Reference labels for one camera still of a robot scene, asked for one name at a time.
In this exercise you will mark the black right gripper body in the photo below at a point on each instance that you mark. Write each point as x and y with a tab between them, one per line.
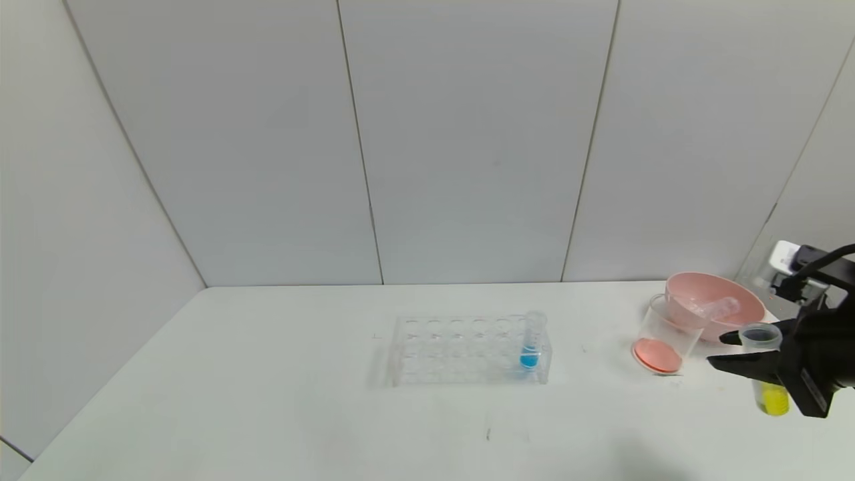
807	376

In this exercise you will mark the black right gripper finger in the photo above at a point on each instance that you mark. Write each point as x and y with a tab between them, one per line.
729	339
755	366

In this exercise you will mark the test tube with red pigment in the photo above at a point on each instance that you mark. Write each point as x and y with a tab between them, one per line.
718	307

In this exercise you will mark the test tube with yellow pigment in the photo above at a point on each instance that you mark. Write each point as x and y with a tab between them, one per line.
773	399

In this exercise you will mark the clear glass beaker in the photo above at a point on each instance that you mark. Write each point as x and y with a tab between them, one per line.
658	354

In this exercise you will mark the test tube with blue pigment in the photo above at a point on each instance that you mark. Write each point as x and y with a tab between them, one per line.
529	359

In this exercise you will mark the clear plastic test tube rack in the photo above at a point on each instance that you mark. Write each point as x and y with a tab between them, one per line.
461	374

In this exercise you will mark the pink plastic bowl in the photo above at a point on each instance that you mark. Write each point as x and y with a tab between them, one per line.
695	294

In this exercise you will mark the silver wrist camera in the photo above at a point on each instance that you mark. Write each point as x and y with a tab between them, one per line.
781	257

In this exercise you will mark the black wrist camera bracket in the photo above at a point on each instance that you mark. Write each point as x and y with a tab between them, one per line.
835	274

